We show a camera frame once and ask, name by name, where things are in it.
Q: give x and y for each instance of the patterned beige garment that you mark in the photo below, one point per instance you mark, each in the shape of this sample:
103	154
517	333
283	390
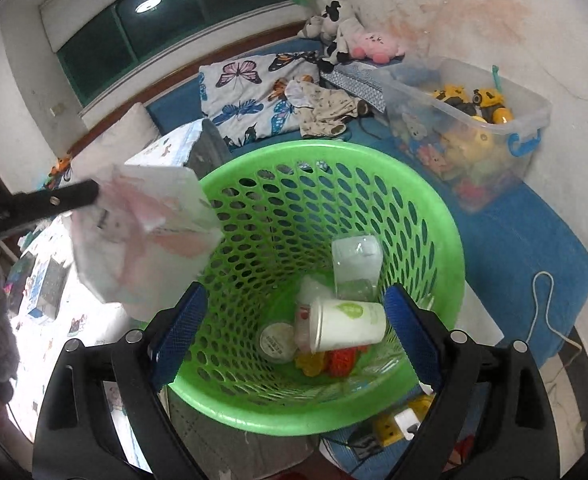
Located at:
324	107

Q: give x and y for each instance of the blue white milk carton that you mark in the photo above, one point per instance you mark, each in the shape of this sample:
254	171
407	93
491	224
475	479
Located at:
49	285

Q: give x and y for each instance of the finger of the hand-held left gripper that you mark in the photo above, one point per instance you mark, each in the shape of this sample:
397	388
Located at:
59	201

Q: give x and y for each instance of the white paper cup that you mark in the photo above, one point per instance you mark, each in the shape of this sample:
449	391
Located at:
346	325

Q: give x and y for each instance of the blue white patterned box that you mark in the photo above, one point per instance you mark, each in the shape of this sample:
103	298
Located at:
354	82

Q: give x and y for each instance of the yellow power strip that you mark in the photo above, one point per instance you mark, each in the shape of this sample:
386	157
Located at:
389	427

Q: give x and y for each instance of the pink plastic bag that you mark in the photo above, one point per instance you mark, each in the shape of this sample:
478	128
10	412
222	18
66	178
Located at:
144	240

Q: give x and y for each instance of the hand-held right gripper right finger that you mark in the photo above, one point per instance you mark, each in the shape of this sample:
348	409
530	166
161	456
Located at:
414	335

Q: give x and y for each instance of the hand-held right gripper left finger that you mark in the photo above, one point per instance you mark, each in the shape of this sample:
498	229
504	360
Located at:
179	335

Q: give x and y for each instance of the printed blanket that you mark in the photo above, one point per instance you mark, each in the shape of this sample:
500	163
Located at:
169	147

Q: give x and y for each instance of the window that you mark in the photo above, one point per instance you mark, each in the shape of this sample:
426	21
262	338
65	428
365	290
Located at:
139	25

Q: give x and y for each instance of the green plastic mesh basket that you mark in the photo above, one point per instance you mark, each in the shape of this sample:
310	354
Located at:
254	240

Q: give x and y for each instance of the clear plastic cup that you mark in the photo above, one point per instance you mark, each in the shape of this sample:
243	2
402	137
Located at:
356	265

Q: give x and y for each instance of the orange plush toy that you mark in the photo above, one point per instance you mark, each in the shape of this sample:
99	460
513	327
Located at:
59	167

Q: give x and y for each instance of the pink plush toy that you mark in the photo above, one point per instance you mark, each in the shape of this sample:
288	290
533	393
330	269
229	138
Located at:
376	45

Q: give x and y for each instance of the pile of yellow toys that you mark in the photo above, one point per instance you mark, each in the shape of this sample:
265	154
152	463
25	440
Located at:
469	145

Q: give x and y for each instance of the clear plastic storage box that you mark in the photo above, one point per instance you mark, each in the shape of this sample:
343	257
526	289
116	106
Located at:
499	170

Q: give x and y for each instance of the pudding cup with lid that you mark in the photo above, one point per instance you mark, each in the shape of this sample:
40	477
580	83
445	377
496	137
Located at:
314	290
276	342

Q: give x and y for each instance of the white pillow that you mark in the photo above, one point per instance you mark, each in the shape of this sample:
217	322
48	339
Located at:
124	132

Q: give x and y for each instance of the large butterfly print pillow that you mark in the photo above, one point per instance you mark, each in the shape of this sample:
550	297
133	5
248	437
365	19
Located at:
254	90

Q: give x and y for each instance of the black white cow plush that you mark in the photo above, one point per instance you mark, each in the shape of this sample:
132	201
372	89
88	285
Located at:
336	22

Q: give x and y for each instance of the red foam fruit net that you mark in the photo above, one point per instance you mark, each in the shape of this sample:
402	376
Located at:
346	360

